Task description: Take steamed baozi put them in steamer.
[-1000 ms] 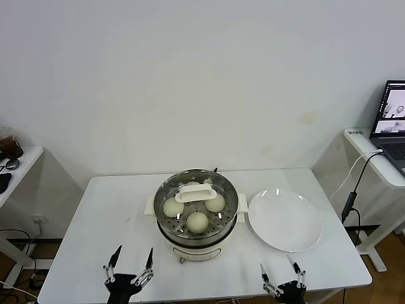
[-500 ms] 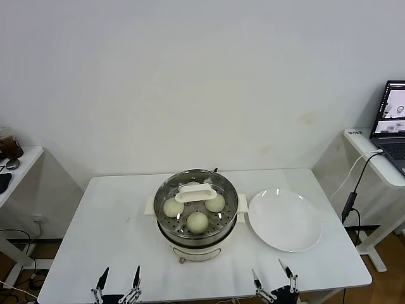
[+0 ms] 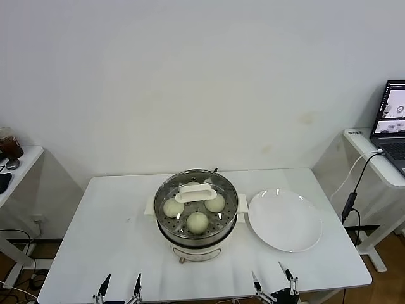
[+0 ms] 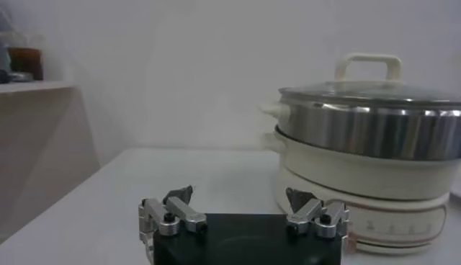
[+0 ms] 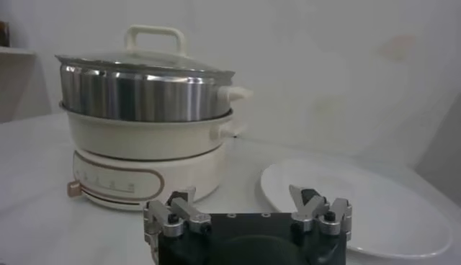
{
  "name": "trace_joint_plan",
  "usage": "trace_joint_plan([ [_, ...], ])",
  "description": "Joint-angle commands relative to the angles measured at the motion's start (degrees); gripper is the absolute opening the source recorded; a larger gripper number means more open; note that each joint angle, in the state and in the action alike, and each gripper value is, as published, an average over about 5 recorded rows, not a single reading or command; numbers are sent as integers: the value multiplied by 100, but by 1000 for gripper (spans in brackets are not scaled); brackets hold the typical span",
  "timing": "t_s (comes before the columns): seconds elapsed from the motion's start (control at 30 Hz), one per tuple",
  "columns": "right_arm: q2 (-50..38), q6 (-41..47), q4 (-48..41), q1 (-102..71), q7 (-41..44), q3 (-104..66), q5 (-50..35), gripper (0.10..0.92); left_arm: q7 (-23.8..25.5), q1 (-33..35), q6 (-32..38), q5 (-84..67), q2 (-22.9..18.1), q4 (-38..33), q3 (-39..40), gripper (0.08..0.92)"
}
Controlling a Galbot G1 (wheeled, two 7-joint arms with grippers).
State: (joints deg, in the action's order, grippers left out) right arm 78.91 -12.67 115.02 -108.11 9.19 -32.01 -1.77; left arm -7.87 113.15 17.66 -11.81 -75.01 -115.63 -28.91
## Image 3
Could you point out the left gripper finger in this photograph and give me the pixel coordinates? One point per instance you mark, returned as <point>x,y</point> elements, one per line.
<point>104,285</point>
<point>137,285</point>

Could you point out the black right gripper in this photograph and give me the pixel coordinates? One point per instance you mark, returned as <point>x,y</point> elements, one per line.
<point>284,297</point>

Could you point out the white steamed baozi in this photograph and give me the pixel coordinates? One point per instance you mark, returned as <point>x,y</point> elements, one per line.
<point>192,183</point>
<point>197,222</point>
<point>216,206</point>
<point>172,209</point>

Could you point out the stainless steel steamer basket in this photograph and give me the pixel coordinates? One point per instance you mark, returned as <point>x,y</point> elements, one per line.
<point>196,240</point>

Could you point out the white round plate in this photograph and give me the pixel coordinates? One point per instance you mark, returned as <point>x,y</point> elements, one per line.
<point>284,218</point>

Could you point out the small grey round disc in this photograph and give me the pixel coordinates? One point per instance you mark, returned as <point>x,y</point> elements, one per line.
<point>12,164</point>

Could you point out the white side desk with label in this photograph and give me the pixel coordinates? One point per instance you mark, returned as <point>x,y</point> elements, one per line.
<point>373,164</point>

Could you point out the brown jar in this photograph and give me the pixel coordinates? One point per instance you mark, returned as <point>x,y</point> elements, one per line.
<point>11,149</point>

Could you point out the small printed label sticker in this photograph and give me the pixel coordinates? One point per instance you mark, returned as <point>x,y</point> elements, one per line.
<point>356,132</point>

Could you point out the grey open laptop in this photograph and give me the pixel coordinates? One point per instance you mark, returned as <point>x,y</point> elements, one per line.
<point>392,142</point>

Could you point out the white wall power outlet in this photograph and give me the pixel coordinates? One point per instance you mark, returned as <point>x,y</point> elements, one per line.
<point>38,218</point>

